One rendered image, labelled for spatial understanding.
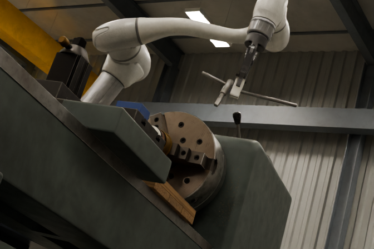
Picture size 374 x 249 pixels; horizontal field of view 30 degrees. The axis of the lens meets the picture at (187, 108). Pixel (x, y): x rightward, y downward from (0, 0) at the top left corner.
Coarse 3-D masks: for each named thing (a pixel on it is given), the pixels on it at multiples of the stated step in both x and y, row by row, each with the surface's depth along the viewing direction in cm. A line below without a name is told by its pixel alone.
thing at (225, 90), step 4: (228, 80) 235; (232, 80) 235; (228, 84) 234; (232, 84) 235; (224, 88) 233; (228, 88) 233; (220, 92) 232; (224, 92) 232; (220, 96) 231; (216, 100) 230; (220, 100) 230; (216, 104) 229
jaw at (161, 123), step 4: (160, 112) 221; (152, 116) 221; (156, 116) 221; (160, 116) 220; (164, 116) 225; (152, 120) 221; (156, 120) 221; (160, 120) 220; (164, 120) 222; (152, 124) 218; (156, 124) 217; (160, 124) 217; (164, 124) 220; (160, 128) 214; (164, 128) 218
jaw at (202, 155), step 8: (176, 144) 209; (176, 152) 209; (184, 152) 210; (192, 152) 211; (200, 152) 210; (176, 160) 212; (184, 160) 209; (192, 160) 210; (200, 160) 209; (208, 160) 213; (200, 168) 212; (208, 168) 211
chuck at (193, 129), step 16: (176, 112) 224; (176, 128) 221; (192, 128) 219; (208, 128) 217; (192, 144) 217; (208, 144) 215; (176, 176) 214; (192, 176) 212; (208, 176) 210; (192, 192) 209; (208, 192) 215
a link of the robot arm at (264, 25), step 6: (252, 18) 242; (258, 18) 239; (264, 18) 238; (252, 24) 239; (258, 24) 238; (264, 24) 238; (270, 24) 239; (252, 30) 238; (258, 30) 237; (264, 30) 237; (270, 30) 239; (264, 36) 238; (270, 36) 239
